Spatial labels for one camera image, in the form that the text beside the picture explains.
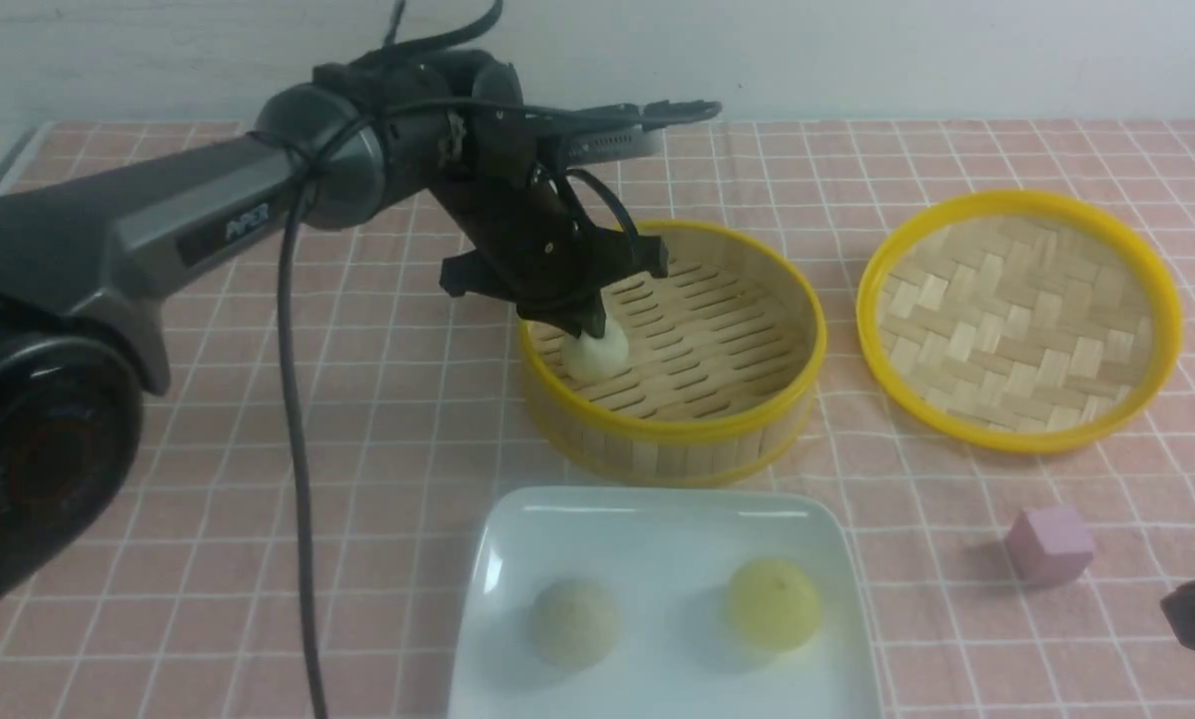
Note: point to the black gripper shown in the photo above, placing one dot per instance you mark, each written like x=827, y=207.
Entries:
x=546, y=239

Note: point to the white steamed bun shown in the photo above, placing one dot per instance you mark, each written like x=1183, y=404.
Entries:
x=588, y=359

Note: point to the yellow steamed bun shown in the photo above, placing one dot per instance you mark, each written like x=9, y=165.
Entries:
x=773, y=606

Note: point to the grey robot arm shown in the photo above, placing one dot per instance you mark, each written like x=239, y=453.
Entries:
x=87, y=265

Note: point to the white square plate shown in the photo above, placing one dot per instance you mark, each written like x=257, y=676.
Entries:
x=665, y=555

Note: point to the beige steamed bun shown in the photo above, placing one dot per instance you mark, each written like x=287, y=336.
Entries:
x=574, y=624

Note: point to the yellow bamboo steamer basket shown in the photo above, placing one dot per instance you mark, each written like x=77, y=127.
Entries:
x=721, y=378

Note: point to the yellow bamboo steamer lid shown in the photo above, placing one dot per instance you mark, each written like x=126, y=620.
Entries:
x=1022, y=321

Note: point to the pink checkered tablecloth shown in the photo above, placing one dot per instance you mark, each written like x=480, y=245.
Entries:
x=181, y=602

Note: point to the pink cube block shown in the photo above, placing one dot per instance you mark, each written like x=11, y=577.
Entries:
x=1050, y=545

